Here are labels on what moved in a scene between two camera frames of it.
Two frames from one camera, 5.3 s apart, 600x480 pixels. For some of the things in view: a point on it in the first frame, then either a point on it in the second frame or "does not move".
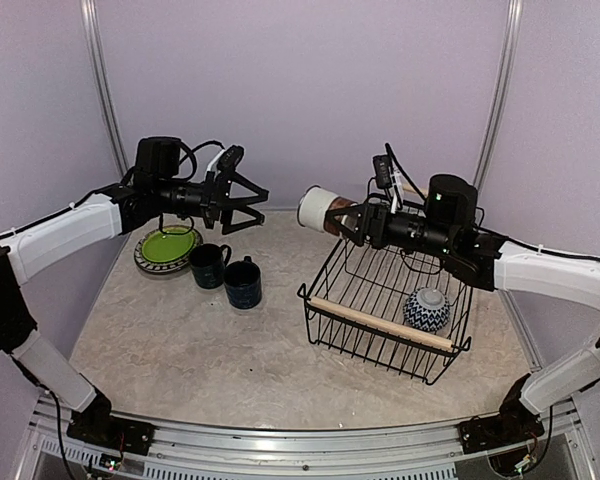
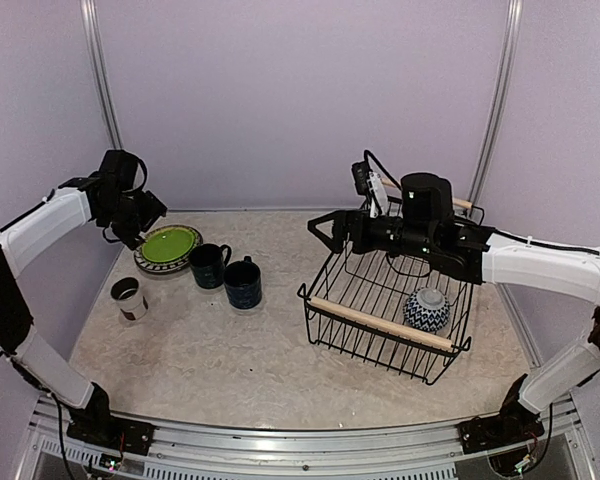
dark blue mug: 243,283 does not move
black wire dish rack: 400,308 does not move
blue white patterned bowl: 426,309 does not move
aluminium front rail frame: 185,450 does not move
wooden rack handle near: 381,322 does not move
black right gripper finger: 360,211 to 337,216
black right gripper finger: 357,236 to 338,245
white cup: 313,206 to 129,297
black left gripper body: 184,202 to 134,216
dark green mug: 207,263 does not move
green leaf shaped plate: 165,248 does not move
